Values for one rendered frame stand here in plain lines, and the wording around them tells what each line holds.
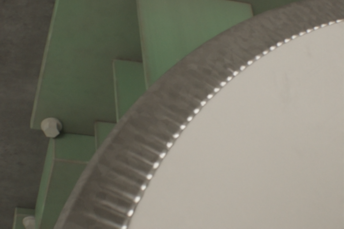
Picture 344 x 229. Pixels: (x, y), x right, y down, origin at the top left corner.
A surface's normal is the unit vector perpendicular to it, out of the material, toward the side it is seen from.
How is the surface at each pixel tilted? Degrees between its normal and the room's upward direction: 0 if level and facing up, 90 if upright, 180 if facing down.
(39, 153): 0
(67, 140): 90
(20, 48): 0
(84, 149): 90
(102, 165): 91
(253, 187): 90
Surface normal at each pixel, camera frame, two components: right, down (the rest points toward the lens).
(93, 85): 0.11, 0.72
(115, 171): 0.24, -0.68
